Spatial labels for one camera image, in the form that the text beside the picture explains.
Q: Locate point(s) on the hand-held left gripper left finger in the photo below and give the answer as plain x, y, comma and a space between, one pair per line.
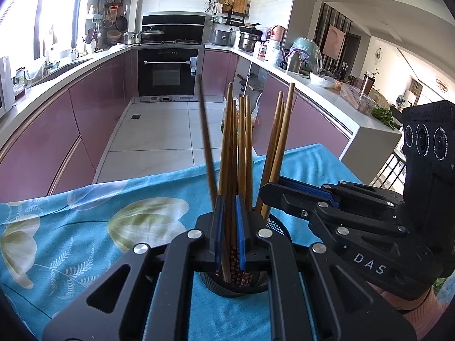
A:
219, 241

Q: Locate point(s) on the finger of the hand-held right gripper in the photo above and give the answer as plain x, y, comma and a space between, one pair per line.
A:
355, 193
284, 197

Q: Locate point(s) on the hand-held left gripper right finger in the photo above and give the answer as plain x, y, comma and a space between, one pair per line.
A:
241, 241

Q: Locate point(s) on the black mesh utensil holder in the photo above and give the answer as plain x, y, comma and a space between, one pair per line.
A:
227, 289

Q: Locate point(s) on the bundle of wooden chopsticks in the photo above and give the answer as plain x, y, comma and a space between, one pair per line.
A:
245, 142

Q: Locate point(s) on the brown wooden chopstick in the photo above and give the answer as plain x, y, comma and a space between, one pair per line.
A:
208, 149

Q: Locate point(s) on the person's right hand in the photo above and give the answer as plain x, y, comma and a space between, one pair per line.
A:
430, 316

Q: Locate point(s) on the black metal railing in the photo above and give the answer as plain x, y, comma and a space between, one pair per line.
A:
389, 170

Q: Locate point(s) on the pink kitchen base cabinets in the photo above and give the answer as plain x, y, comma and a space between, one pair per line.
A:
320, 120
71, 113

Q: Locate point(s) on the green leafy vegetables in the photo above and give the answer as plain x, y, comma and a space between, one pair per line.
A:
384, 117

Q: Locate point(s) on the clear plastic container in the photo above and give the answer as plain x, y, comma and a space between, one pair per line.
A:
357, 98

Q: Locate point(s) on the brown tumbler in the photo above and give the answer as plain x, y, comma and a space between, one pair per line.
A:
368, 84

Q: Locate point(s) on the white bowl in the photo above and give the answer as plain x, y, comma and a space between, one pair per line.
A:
321, 80

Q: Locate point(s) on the steel flask with purple lid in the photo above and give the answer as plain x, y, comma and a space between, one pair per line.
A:
294, 62

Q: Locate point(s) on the mint green kitchen appliance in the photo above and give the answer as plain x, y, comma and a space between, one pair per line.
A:
305, 55

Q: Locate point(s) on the white plastic bottle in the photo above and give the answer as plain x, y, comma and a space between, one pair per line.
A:
275, 53

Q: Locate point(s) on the blue floral tablecloth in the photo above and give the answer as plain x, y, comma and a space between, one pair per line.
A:
71, 238

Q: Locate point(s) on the steel stock pot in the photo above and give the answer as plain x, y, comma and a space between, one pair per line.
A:
248, 42

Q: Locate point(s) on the pink thermos jug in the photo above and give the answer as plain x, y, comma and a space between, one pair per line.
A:
278, 33

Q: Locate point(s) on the black built-in oven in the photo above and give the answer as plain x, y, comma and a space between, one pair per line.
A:
167, 74

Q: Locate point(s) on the silver rice cooker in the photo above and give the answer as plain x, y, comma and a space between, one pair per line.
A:
222, 38

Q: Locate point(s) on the wooden cutting board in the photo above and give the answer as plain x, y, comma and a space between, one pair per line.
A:
240, 5

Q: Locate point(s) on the black range hood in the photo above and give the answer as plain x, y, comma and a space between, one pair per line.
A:
174, 25

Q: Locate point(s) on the wok with glass lid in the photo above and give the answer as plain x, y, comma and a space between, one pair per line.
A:
153, 34

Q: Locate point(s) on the small steel pot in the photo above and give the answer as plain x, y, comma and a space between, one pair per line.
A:
132, 38

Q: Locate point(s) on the white lidded dish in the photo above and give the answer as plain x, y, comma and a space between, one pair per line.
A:
117, 46

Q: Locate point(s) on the tan round basket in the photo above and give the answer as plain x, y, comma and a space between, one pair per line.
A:
114, 35

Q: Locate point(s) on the hanging frying pan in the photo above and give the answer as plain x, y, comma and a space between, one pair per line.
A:
121, 23

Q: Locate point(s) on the white microwave oven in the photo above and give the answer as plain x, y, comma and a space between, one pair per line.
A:
5, 88

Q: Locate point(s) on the kitchen window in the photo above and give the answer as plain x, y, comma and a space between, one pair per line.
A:
28, 14

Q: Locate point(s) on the white wall fan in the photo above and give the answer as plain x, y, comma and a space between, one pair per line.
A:
378, 55

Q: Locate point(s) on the framed wall picture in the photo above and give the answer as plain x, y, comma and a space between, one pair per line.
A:
336, 42

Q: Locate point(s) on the black wall shelf rack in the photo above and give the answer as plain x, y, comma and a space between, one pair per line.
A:
227, 16

